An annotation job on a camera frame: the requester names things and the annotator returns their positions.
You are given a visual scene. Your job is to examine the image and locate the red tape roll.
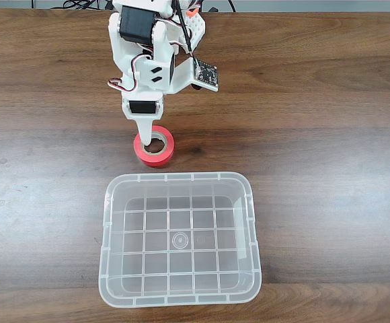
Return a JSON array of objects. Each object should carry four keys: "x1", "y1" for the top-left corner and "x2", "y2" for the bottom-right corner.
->
[{"x1": 133, "y1": 124, "x2": 176, "y2": 169}]

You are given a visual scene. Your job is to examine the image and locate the clear plastic storage box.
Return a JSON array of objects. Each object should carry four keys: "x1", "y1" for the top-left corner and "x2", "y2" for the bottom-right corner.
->
[{"x1": 97, "y1": 171, "x2": 262, "y2": 308}]

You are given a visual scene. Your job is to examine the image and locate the white red black servo wire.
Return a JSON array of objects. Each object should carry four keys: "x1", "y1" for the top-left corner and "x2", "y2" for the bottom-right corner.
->
[{"x1": 107, "y1": 55, "x2": 149, "y2": 92}]

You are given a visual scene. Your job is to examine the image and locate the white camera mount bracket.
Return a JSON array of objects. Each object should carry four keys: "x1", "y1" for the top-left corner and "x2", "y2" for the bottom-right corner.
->
[{"x1": 165, "y1": 55, "x2": 198, "y2": 94}]

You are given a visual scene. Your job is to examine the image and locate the black camera circuit board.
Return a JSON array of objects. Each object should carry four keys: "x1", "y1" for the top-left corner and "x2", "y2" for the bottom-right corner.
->
[{"x1": 191, "y1": 56, "x2": 220, "y2": 92}]

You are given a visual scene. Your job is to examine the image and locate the black camera cable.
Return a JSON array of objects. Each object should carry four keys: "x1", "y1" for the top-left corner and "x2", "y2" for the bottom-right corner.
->
[{"x1": 173, "y1": 0, "x2": 198, "y2": 65}]

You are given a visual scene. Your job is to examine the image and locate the black cable bundle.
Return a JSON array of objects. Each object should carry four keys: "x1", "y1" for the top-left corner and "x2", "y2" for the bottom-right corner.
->
[{"x1": 30, "y1": 0, "x2": 115, "y2": 10}]

